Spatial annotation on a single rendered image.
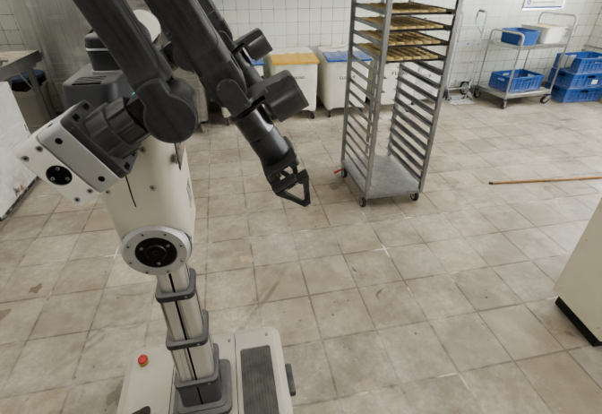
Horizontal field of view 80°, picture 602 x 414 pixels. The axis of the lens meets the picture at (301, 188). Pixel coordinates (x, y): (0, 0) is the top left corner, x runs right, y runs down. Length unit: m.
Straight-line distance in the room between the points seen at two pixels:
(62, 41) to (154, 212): 3.44
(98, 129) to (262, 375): 1.23
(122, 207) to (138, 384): 0.99
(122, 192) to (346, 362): 1.44
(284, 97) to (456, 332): 1.82
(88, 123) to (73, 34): 3.54
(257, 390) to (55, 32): 3.56
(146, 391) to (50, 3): 3.40
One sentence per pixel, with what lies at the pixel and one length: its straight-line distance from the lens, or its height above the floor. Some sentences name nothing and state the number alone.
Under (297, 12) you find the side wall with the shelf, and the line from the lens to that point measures 4.93.
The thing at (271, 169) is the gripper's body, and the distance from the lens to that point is 0.63.
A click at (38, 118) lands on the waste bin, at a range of 5.04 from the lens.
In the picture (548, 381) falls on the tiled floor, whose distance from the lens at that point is 2.23.
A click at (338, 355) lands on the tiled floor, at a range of 1.98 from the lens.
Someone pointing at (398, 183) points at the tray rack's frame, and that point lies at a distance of 3.01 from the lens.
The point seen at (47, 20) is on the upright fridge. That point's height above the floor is 1.24.
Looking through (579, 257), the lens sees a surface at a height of 0.37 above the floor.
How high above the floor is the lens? 1.65
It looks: 32 degrees down
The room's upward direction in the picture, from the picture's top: straight up
